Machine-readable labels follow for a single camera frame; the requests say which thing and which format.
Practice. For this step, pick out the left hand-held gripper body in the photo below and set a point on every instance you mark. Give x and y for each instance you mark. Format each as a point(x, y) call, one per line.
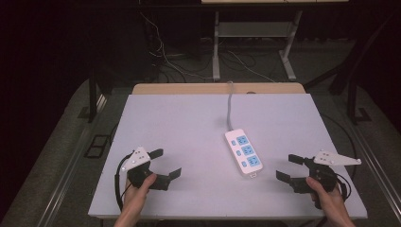
point(137, 157)

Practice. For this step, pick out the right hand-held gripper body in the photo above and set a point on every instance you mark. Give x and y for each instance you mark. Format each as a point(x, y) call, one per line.
point(324, 171)

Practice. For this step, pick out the person's right hand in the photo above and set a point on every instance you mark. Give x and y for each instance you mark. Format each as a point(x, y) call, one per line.
point(326, 197)

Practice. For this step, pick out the person's left hand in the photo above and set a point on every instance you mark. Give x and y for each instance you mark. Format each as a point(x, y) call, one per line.
point(137, 193)

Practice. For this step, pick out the white power strip blue sockets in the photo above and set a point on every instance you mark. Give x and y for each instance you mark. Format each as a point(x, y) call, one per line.
point(243, 152)

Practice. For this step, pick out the black metal stand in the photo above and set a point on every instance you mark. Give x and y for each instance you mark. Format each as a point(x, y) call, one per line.
point(353, 82)
point(92, 94)

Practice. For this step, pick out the white metal frame desk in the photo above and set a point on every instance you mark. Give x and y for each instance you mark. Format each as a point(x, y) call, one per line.
point(252, 30)

